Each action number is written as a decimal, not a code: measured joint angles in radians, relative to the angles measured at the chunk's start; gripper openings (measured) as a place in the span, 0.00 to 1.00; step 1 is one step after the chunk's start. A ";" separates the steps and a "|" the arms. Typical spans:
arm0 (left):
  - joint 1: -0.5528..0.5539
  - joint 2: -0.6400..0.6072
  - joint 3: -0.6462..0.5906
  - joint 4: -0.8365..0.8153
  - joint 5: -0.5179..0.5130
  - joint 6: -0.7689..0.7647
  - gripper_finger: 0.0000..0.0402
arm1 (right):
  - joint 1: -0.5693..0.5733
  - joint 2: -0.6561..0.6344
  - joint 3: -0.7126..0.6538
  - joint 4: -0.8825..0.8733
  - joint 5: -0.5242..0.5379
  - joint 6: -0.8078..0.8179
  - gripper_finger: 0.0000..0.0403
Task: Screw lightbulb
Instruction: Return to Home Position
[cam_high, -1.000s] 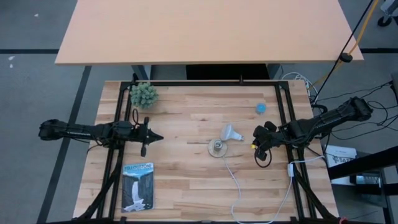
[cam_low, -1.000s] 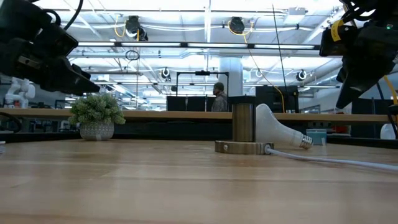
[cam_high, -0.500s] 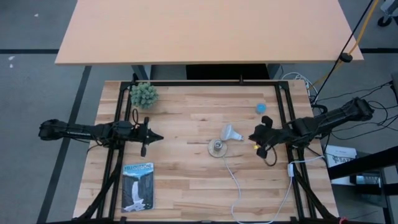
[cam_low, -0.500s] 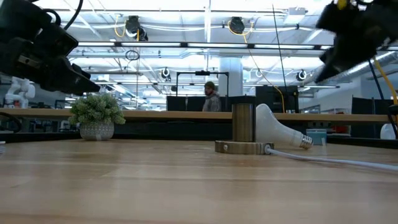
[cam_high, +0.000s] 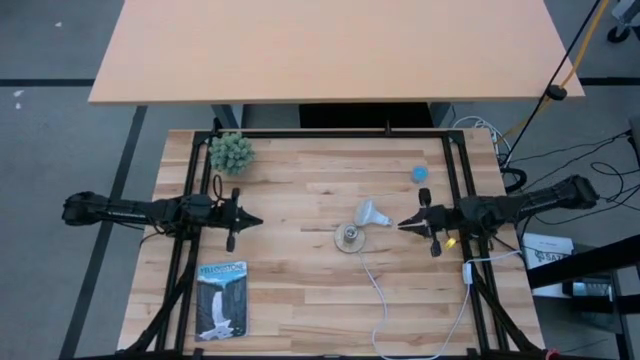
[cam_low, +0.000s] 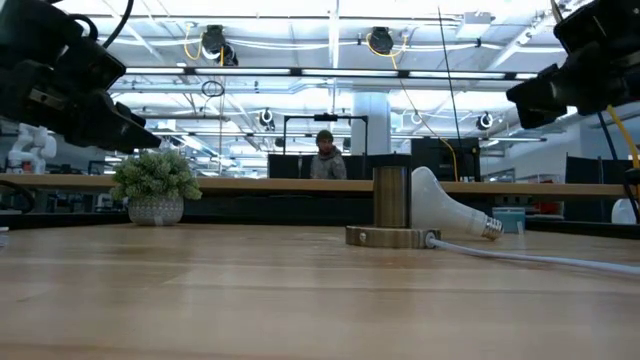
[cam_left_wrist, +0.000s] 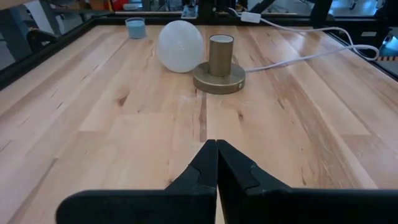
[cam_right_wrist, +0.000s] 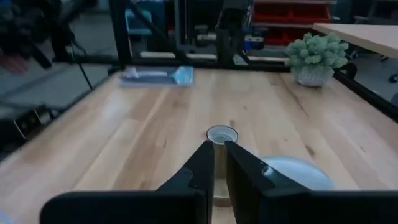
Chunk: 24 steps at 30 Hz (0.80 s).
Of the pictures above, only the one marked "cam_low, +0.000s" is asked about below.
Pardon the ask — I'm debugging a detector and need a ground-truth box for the tan wooden desk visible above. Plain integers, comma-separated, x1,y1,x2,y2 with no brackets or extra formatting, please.
0,173,640,200

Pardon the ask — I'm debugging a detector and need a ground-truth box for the black looped cable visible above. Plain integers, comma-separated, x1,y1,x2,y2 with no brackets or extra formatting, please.
0,179,39,215

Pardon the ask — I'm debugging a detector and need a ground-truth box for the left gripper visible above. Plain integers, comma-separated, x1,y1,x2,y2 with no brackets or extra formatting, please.
0,29,163,155

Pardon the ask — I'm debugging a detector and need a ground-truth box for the thin black hanging cable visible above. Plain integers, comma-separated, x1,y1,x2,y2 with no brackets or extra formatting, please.
436,6,464,149

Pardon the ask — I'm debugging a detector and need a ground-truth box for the brass lamp socket base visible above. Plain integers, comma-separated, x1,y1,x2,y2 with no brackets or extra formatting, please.
344,166,443,250

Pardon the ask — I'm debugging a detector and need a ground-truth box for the green potted plant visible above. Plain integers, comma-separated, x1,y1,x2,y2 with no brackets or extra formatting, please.
108,149,204,227

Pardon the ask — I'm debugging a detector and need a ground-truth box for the white humanoid robot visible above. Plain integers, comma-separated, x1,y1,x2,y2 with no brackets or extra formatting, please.
5,122,58,175

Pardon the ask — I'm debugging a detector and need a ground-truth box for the black ceiling cable reel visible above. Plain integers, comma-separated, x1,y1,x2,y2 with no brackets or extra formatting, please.
201,24,239,67
368,27,395,56

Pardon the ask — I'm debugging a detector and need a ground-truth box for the white flood lightbulb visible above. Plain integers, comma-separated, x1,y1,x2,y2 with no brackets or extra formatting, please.
409,166,505,243

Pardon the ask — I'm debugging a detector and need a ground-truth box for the left camera cable loop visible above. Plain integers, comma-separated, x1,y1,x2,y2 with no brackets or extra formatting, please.
101,0,136,50

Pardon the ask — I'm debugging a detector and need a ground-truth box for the low black partition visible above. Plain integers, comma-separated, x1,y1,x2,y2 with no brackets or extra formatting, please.
267,153,414,181

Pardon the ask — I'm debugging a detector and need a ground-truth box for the black background rig frame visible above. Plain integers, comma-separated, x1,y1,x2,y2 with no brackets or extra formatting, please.
282,113,370,158

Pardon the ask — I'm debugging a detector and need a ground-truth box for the white plastic jug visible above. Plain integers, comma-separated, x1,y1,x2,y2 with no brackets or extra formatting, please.
610,198,640,226

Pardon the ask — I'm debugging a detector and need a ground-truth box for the thin yellow hanging cable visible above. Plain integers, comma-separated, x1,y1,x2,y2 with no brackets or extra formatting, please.
366,32,460,183

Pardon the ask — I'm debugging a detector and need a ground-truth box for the black aluminium table frame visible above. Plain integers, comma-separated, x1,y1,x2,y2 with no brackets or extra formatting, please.
0,212,640,240

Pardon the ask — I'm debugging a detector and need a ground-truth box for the person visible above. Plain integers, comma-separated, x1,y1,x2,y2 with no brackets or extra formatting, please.
309,129,349,181

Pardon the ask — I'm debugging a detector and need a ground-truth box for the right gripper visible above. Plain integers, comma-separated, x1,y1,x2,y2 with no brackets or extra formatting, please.
505,0,640,130

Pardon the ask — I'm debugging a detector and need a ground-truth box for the tall black cabinet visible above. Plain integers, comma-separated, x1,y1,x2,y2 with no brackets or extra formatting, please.
410,138,481,183

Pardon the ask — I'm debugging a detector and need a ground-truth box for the white lamp cord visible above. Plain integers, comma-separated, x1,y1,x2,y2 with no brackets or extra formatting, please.
426,237,640,277

